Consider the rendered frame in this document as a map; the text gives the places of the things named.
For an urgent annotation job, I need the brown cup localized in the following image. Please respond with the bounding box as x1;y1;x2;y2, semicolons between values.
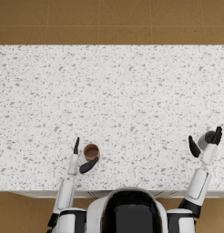
83;143;101;163

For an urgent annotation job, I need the robot body with dark head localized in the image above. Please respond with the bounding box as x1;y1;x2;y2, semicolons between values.
86;187;169;233

